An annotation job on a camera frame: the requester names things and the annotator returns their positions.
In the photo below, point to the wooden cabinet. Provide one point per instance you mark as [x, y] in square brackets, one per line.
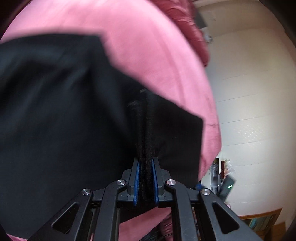
[261, 222]

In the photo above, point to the red quilted duvet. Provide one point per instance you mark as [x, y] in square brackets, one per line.
[192, 34]

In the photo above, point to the pink quilted cloth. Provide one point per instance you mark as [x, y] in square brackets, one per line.
[167, 228]

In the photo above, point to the white leaf-print board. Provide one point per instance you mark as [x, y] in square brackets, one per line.
[210, 39]

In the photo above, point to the white printed box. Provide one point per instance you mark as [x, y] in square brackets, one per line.
[215, 172]

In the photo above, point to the black device with green light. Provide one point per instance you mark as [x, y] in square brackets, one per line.
[227, 188]

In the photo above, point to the grey bed headboard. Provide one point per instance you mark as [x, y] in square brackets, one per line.
[200, 19]

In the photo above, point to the pink bed sheet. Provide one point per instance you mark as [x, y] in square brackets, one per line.
[150, 58]

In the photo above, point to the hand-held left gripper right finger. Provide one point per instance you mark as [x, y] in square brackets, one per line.
[154, 183]

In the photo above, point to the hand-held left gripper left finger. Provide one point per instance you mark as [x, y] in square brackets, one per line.
[137, 183]

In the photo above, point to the black embroidered pants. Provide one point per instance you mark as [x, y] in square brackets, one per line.
[57, 115]

